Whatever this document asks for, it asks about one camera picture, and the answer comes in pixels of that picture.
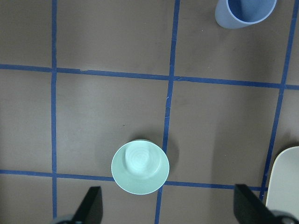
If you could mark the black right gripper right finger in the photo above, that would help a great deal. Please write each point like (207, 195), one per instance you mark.
(248, 209)

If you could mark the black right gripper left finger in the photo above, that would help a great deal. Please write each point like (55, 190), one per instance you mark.
(90, 210)

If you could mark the blue cup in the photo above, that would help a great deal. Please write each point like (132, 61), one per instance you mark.
(234, 14)

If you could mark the cream white toaster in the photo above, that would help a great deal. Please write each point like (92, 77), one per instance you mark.
(283, 190)

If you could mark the mint green bowl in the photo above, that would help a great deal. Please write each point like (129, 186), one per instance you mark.
(140, 167)

